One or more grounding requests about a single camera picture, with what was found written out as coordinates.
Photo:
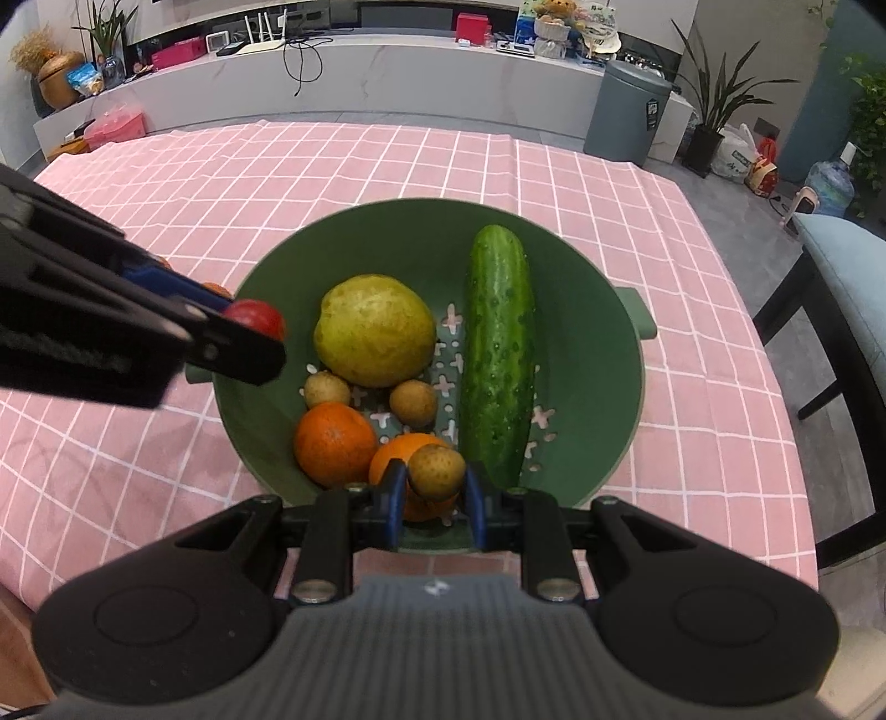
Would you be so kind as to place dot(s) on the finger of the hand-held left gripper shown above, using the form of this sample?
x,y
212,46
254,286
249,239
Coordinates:
x,y
242,353
176,285

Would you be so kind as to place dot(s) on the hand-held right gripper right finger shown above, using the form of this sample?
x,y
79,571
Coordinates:
x,y
475,512

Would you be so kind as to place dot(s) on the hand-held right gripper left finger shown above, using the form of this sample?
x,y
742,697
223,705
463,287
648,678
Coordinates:
x,y
393,509

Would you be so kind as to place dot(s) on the small red tomato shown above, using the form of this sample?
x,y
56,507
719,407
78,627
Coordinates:
x,y
259,315

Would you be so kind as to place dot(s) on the green plastic colander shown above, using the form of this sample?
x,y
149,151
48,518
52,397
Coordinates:
x,y
291,277

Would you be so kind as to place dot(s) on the yellow-green pear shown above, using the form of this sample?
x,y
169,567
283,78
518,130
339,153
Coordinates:
x,y
374,331

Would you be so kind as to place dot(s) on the green cucumber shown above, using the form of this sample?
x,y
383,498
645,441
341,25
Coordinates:
x,y
498,353

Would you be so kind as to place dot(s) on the yellow box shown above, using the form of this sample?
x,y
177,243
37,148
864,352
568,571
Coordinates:
x,y
68,150

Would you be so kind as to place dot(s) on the pink plastic container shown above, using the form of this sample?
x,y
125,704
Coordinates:
x,y
116,128

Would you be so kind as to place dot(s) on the blue snack bag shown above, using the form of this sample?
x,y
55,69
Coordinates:
x,y
84,79

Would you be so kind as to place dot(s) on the pink box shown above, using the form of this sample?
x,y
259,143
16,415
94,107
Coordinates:
x,y
178,54

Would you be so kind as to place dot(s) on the brown vase with dried flowers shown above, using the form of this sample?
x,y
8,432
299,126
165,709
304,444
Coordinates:
x,y
59,79

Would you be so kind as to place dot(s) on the small white desk device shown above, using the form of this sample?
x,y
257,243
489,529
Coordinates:
x,y
219,43

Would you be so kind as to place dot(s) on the pink checkered tablecloth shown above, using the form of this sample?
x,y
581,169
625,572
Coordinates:
x,y
415,173

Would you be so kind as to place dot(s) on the white router with antennas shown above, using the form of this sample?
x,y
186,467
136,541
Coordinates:
x,y
256,45

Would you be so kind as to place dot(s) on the green plant in glass vase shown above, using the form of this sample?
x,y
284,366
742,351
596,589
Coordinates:
x,y
107,34

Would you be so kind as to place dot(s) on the white marble media cabinet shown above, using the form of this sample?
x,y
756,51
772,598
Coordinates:
x,y
415,83

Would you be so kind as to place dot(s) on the red box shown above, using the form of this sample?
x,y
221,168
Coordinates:
x,y
473,29

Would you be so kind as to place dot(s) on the grey pedal trash bin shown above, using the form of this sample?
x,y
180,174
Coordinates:
x,y
623,118

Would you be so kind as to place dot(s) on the white plastic bag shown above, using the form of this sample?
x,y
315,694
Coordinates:
x,y
734,159

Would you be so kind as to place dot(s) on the black chair with blue cushion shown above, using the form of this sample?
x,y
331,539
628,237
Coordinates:
x,y
848,277

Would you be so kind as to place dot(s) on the red and orange bag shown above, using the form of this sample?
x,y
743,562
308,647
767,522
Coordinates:
x,y
761,176

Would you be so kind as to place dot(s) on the white fabric pot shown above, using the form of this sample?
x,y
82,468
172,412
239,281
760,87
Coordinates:
x,y
554,40

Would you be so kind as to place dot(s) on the small white heater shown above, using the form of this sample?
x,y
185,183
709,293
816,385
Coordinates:
x,y
803,208

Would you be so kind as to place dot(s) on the brown teddy bear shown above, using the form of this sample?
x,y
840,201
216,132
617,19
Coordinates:
x,y
557,10

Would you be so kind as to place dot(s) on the tall potted plant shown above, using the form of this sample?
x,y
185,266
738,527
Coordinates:
x,y
713,104

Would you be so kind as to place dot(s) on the white hat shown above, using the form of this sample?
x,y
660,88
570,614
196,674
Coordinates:
x,y
602,43

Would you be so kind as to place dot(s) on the large blue water bottle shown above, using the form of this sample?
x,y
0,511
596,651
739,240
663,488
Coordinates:
x,y
829,187

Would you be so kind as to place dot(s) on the green illustrated poster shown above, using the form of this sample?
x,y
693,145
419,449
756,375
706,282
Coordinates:
x,y
596,14

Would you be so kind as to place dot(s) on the green leafy climbing plant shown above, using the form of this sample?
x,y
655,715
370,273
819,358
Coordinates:
x,y
869,138

